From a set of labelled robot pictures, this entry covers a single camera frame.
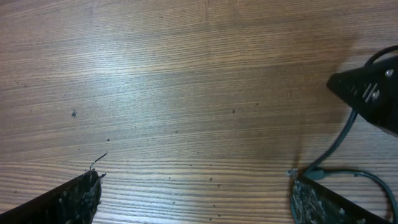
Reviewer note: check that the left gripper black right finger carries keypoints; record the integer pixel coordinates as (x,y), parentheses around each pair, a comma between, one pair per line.
(313,203)

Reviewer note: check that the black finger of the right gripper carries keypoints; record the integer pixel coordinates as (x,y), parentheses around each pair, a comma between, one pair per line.
(371,91)

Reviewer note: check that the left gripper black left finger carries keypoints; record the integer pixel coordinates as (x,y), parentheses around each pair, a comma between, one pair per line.
(75,201)

